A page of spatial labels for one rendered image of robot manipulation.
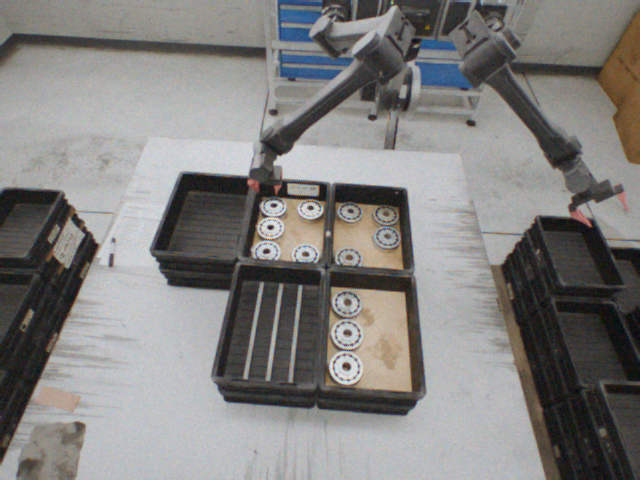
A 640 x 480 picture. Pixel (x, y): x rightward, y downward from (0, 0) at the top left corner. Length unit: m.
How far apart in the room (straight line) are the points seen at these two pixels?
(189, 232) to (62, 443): 0.76
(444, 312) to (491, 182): 1.78
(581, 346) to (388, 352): 1.09
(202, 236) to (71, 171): 1.92
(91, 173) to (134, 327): 1.87
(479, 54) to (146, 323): 1.33
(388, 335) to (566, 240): 1.28
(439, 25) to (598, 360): 1.55
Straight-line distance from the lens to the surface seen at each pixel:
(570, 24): 4.54
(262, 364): 1.30
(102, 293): 1.71
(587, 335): 2.23
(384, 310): 1.39
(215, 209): 1.65
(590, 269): 2.31
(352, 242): 1.52
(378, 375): 1.30
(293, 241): 1.51
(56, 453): 1.53
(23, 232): 2.37
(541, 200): 3.27
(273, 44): 3.16
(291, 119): 1.13
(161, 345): 1.53
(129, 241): 1.81
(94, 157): 3.41
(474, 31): 1.10
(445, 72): 3.38
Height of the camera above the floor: 2.05
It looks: 53 degrees down
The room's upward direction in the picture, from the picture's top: 4 degrees clockwise
